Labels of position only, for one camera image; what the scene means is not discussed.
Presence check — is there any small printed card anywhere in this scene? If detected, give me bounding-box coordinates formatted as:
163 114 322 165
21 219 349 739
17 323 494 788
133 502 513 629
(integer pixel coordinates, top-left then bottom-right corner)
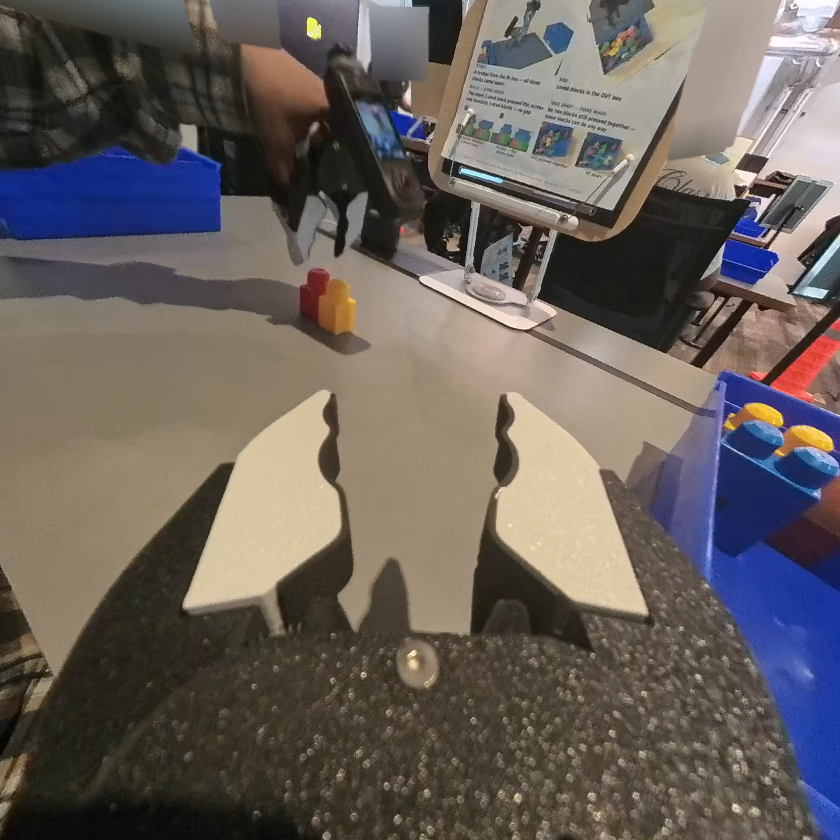
482 235 517 287

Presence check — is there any printed instruction sheet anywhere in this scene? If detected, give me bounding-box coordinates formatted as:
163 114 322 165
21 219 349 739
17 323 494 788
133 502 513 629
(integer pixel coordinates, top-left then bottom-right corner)
441 0 691 212

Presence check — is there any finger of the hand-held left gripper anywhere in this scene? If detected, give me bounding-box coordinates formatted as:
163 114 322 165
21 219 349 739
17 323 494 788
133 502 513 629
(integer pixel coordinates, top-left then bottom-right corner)
277 197 330 267
331 189 370 258

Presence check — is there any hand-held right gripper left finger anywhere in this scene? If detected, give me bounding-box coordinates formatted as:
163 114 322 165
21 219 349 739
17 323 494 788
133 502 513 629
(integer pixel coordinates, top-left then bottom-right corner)
182 390 355 636

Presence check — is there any red mega block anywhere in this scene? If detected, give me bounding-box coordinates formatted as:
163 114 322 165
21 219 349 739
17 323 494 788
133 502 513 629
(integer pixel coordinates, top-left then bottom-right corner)
766 495 840 568
299 267 332 322

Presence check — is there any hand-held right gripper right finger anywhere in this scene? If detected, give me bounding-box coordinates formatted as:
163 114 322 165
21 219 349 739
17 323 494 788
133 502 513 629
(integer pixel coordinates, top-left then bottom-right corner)
472 392 651 631

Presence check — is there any wooden desk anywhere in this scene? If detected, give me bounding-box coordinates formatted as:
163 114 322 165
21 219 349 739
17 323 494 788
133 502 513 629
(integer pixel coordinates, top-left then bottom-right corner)
689 270 800 368

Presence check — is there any person's left forearm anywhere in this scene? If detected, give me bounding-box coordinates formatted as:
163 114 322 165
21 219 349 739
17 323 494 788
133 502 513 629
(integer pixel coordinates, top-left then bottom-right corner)
0 7 249 166

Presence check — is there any blue two-stud mega block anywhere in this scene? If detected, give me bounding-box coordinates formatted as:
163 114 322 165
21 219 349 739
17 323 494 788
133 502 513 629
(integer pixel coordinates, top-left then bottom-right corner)
715 420 840 559

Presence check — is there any yellow single-stud mega block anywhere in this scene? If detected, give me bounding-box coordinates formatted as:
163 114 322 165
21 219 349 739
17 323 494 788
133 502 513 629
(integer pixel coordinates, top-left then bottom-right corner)
319 278 358 336

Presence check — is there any black office chair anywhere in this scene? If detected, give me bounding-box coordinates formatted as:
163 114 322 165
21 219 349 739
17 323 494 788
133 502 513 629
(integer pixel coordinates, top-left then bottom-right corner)
543 192 750 355

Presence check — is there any dark monitor screen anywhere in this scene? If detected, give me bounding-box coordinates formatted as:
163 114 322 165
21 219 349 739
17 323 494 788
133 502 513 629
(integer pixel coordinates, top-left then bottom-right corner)
276 0 362 60

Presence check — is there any white document stand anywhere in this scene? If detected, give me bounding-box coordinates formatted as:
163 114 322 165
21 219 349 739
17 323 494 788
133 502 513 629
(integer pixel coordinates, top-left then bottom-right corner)
419 0 711 330

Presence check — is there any yellow two-stud mega block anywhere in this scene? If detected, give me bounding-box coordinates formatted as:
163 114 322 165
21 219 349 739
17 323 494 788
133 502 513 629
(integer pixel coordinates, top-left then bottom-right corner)
724 402 836 457

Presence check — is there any person's left hand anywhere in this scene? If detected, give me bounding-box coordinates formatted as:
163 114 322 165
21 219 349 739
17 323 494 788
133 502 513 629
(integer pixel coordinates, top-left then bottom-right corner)
241 46 329 193

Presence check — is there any red floor mat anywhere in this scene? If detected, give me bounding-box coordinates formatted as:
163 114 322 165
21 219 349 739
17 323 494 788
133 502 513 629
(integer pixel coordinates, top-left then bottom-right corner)
748 314 840 403

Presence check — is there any black framed panel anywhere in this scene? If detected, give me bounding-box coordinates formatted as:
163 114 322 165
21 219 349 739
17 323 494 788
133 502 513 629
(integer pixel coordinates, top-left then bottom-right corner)
789 223 840 298
761 174 836 232

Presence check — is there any blue plastic bin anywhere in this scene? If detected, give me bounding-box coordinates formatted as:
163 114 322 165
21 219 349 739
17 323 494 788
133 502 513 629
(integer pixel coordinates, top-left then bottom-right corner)
646 369 840 840
0 146 223 241

